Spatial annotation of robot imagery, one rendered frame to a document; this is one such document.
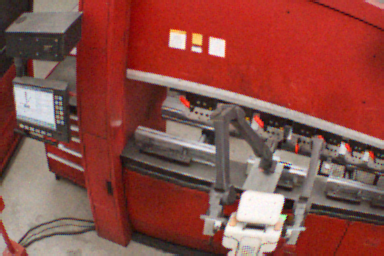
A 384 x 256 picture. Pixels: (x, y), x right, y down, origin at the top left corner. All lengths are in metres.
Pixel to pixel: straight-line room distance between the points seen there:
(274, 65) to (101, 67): 0.90
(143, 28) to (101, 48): 0.26
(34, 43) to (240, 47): 1.13
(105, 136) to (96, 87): 0.33
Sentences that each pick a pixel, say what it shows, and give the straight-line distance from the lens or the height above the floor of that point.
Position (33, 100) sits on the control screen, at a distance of 2.98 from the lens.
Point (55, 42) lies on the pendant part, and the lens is 2.70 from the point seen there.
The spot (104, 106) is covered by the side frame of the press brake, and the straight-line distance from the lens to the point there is 3.18.
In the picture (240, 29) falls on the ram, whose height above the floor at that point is 1.81.
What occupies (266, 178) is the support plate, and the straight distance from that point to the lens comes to 3.20.
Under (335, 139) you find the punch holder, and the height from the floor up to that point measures 1.30.
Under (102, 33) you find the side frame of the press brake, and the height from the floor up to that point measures 1.76.
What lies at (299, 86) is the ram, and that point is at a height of 1.57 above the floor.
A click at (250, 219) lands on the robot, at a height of 1.30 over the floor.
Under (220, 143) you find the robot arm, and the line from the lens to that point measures 2.66.
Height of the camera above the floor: 3.18
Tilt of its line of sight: 39 degrees down
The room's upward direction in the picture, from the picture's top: 3 degrees clockwise
